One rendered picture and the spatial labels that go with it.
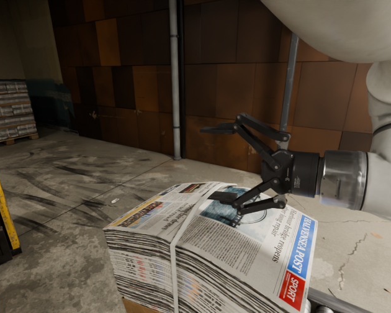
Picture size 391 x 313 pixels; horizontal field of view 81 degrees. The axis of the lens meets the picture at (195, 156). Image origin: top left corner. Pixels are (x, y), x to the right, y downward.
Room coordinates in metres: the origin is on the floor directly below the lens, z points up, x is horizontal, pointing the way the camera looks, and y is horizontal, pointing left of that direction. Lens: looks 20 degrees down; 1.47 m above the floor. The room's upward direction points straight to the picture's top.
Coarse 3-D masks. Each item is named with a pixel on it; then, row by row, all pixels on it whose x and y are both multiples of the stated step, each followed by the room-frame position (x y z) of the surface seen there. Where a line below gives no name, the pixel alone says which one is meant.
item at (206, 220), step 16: (240, 192) 0.52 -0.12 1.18; (192, 208) 0.44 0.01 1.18; (208, 208) 0.44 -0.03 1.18; (224, 208) 0.44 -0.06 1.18; (176, 224) 0.38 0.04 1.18; (192, 224) 0.38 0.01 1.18; (208, 224) 0.38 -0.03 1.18; (160, 240) 0.35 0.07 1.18; (192, 240) 0.33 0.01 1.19; (176, 256) 0.33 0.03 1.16; (192, 256) 0.31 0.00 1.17; (176, 272) 0.32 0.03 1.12; (192, 272) 0.31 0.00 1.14
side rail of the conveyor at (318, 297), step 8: (312, 288) 0.56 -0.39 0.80; (312, 296) 0.53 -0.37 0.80; (320, 296) 0.53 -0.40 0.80; (328, 296) 0.53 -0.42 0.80; (312, 304) 0.52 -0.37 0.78; (320, 304) 0.51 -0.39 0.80; (328, 304) 0.51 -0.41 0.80; (336, 304) 0.51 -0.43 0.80; (344, 304) 0.51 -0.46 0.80; (352, 304) 0.51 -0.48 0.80; (312, 312) 0.52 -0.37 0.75; (336, 312) 0.49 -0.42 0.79; (344, 312) 0.48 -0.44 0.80; (352, 312) 0.48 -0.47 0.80; (360, 312) 0.48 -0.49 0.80; (368, 312) 0.48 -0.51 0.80
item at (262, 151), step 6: (234, 126) 0.41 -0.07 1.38; (240, 132) 0.40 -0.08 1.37; (246, 132) 0.40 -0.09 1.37; (252, 132) 0.41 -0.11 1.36; (246, 138) 0.40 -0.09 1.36; (252, 138) 0.39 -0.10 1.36; (258, 138) 0.41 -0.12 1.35; (252, 144) 0.39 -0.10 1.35; (258, 144) 0.38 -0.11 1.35; (264, 144) 0.40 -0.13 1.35; (258, 150) 0.38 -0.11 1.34; (264, 150) 0.38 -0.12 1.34; (270, 150) 0.40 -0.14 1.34; (264, 156) 0.37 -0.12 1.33; (270, 156) 0.37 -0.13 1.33; (270, 162) 0.37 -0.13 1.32; (276, 162) 0.36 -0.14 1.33; (276, 168) 0.36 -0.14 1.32
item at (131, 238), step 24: (168, 192) 0.59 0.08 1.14; (192, 192) 0.54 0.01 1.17; (120, 216) 0.48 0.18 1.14; (144, 216) 0.44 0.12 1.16; (168, 216) 0.42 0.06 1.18; (120, 240) 0.40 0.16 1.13; (144, 240) 0.37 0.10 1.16; (120, 264) 0.40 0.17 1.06; (144, 264) 0.36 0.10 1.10; (120, 288) 0.39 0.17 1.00; (144, 288) 0.36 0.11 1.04; (168, 312) 0.33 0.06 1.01
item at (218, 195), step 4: (216, 192) 0.44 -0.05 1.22; (220, 192) 0.44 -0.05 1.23; (224, 192) 0.44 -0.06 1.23; (228, 192) 0.43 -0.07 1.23; (212, 196) 0.42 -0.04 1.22; (216, 196) 0.42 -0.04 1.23; (220, 196) 0.42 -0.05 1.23; (224, 196) 0.42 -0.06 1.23; (228, 196) 0.41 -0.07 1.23; (232, 196) 0.41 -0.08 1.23; (236, 196) 0.42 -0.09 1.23; (216, 200) 0.42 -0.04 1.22; (220, 200) 0.41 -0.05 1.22; (224, 200) 0.41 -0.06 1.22; (228, 200) 0.40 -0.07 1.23; (232, 200) 0.40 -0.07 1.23
